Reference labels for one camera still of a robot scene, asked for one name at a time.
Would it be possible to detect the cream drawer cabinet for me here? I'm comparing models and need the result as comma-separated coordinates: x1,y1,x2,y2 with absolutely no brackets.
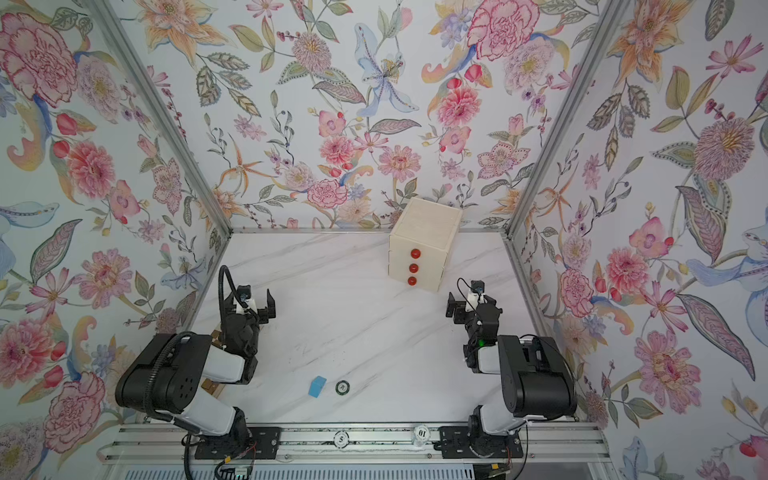
387,197,463,293

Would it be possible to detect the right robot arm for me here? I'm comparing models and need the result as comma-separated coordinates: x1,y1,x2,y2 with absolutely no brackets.
446,291,578,449

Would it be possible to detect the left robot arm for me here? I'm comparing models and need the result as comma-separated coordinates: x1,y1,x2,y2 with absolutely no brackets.
115,286,277,456

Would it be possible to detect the wooden chessboard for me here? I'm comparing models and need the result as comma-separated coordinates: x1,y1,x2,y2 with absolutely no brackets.
200,379,225,398

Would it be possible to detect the blue foam block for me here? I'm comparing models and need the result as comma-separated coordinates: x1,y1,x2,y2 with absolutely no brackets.
308,376,327,398

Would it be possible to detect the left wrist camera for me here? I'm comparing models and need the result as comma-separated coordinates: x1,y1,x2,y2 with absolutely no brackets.
234,285,257,314

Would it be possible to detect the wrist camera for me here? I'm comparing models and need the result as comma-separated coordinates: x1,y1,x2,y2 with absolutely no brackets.
234,285,257,314
467,280,485,306

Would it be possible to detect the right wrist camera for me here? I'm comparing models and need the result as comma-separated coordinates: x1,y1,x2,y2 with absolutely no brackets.
467,280,485,306

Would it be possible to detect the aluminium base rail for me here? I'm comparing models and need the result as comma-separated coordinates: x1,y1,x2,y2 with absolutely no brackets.
98,421,610,466

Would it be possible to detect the left aluminium corner post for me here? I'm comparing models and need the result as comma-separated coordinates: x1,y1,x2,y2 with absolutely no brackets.
84,0,233,240

